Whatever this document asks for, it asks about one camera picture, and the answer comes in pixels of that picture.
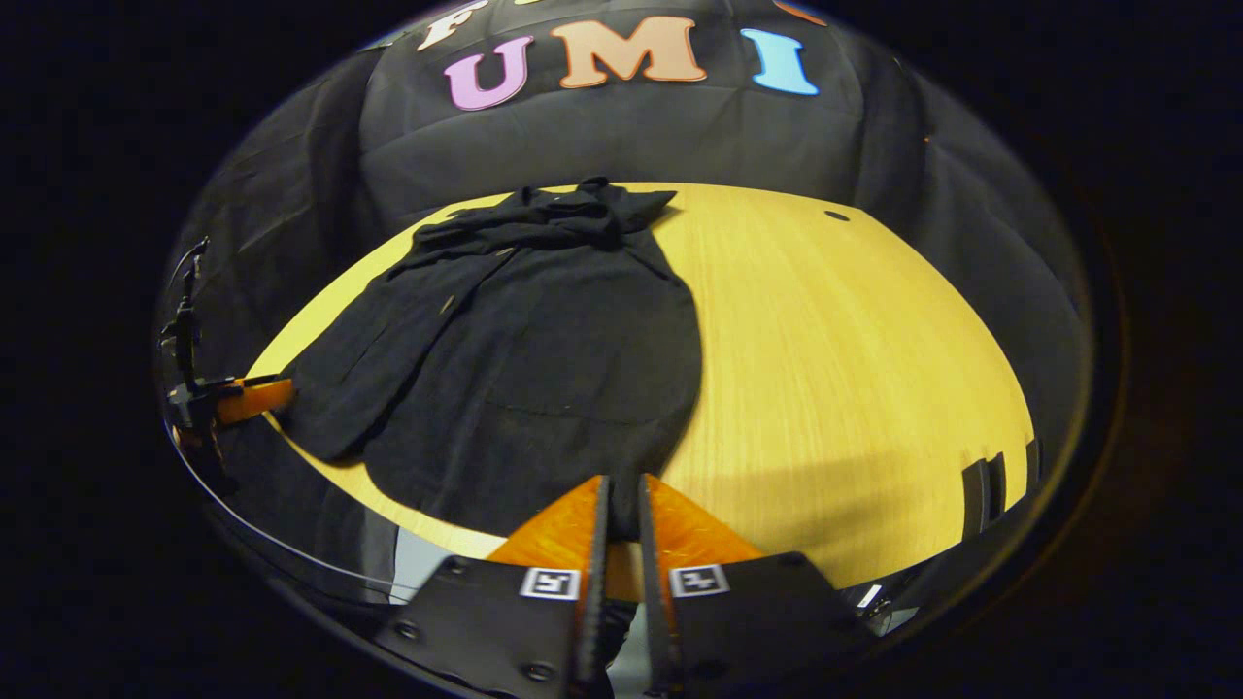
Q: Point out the black slotted object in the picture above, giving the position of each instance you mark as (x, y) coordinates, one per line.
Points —
(974, 495)

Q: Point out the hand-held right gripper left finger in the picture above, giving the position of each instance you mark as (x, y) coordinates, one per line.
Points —
(594, 582)

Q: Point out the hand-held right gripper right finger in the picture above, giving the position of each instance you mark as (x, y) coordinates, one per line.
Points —
(655, 582)

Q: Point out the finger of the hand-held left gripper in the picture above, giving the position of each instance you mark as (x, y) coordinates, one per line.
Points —
(254, 398)

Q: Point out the black button shirt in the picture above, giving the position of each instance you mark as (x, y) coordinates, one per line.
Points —
(544, 369)

